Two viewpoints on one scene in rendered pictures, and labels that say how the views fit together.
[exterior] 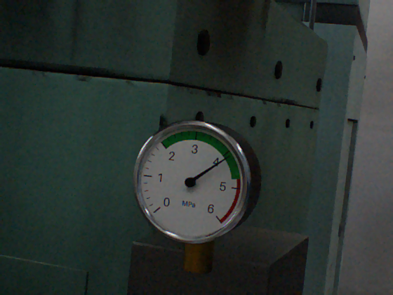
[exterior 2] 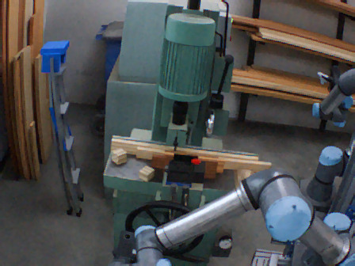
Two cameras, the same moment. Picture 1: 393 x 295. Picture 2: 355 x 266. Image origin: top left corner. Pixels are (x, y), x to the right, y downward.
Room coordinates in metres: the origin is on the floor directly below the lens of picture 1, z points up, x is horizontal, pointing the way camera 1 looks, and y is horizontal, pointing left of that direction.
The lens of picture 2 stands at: (-0.72, 0.62, 1.83)
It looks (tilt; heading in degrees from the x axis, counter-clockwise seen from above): 29 degrees down; 342
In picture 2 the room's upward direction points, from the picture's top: 7 degrees clockwise
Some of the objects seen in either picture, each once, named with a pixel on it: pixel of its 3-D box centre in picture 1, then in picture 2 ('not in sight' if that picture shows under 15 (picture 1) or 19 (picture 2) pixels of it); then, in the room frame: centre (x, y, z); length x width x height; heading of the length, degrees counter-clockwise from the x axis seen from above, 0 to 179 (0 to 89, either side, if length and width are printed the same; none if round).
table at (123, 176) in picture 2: not in sight; (181, 184); (0.57, 0.17, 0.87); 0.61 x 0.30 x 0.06; 72
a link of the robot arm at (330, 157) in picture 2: not in sight; (330, 163); (0.45, -0.49, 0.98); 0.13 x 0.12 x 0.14; 75
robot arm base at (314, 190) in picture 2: not in sight; (322, 184); (0.45, -0.48, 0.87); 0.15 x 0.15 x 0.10
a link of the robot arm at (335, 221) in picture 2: not in sight; (333, 232); (0.01, -0.24, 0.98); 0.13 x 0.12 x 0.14; 172
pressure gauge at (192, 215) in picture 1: (198, 197); (225, 242); (0.40, 0.00, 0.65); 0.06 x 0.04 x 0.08; 72
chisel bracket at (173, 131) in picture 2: not in sight; (177, 131); (0.70, 0.17, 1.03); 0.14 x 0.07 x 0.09; 162
